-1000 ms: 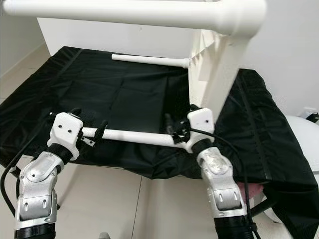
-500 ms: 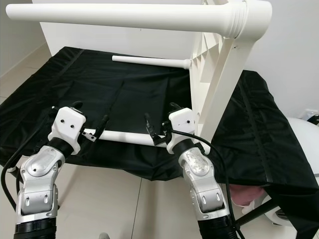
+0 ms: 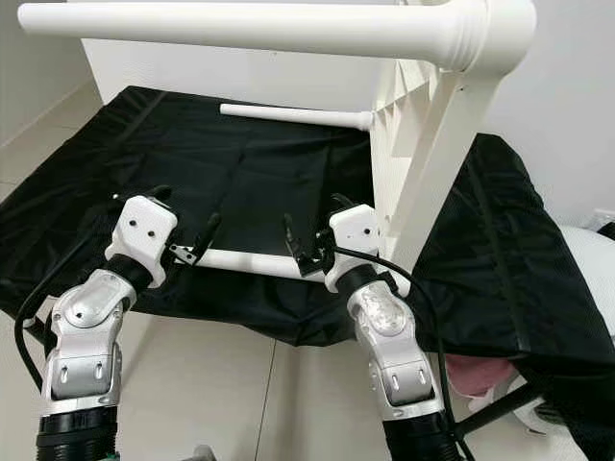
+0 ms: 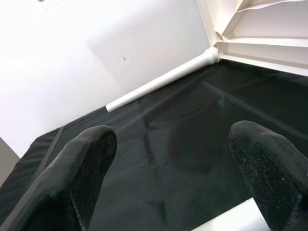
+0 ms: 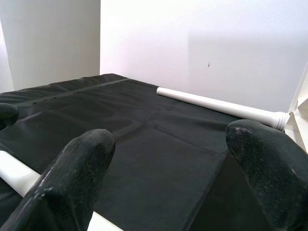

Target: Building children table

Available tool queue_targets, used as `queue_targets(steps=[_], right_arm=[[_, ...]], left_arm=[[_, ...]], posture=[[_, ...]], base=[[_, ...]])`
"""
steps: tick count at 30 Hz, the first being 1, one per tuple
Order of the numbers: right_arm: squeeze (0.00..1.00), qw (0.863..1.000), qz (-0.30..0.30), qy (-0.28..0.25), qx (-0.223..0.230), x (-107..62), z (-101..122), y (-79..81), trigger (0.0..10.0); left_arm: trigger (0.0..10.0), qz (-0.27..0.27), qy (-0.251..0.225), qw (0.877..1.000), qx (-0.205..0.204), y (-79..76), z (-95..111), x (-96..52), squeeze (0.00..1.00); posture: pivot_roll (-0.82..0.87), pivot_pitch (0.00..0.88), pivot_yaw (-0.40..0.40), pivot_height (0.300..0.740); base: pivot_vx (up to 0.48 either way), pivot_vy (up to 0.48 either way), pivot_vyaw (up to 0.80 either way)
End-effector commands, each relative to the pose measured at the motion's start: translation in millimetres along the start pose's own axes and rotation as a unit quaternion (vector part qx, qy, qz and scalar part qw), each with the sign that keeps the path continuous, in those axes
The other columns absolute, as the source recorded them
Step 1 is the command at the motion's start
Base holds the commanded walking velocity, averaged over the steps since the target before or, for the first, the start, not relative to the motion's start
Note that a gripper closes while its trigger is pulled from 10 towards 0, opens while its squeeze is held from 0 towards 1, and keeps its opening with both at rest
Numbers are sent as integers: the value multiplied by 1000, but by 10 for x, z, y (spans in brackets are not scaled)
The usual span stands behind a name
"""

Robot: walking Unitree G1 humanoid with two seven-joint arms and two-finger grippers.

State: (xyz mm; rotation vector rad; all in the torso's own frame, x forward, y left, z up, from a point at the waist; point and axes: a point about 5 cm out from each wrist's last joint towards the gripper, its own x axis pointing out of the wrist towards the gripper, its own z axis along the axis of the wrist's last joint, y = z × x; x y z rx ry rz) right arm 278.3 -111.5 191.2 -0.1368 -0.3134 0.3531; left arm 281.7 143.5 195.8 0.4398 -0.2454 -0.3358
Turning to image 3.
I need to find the white plastic children table top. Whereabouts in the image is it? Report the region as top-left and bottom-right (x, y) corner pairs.
(369, 0), (538, 291)

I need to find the black table cloth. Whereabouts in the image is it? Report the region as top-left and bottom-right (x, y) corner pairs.
(0, 85), (615, 452)

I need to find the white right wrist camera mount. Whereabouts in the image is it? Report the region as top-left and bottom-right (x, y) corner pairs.
(324, 204), (381, 293)

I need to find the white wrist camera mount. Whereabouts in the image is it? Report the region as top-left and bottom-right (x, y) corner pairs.
(106, 195), (181, 288)
(324, 204), (381, 293)

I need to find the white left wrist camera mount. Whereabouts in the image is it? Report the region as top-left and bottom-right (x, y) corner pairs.
(106, 195), (181, 288)

